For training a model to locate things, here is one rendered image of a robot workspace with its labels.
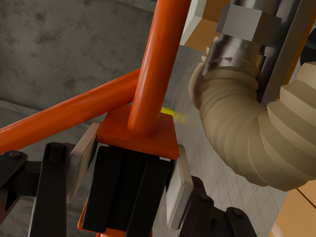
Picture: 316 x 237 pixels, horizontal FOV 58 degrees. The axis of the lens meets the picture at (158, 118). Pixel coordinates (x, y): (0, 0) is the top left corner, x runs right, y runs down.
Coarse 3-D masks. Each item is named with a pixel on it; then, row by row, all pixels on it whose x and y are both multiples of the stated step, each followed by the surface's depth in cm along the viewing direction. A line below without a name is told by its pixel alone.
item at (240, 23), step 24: (240, 0) 20; (264, 0) 19; (288, 0) 21; (312, 0) 19; (240, 24) 19; (264, 24) 19; (288, 24) 20; (216, 48) 21; (240, 48) 20; (288, 48) 20; (264, 72) 22; (264, 96) 21
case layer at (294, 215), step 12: (300, 192) 105; (312, 192) 98; (288, 204) 110; (300, 204) 103; (312, 204) 98; (288, 216) 108; (300, 216) 101; (312, 216) 95; (276, 228) 113; (288, 228) 106; (300, 228) 99; (312, 228) 94
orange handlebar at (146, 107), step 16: (160, 0) 18; (176, 0) 18; (160, 16) 18; (176, 16) 18; (160, 32) 18; (176, 32) 18; (160, 48) 19; (176, 48) 19; (144, 64) 19; (160, 64) 19; (144, 80) 19; (160, 80) 19; (144, 96) 20; (160, 96) 20; (144, 112) 20; (128, 128) 21; (144, 128) 20
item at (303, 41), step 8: (280, 8) 27; (312, 16) 25; (312, 24) 25; (304, 32) 26; (304, 40) 26; (264, 48) 29; (296, 56) 26; (296, 64) 27; (288, 72) 27; (288, 80) 27
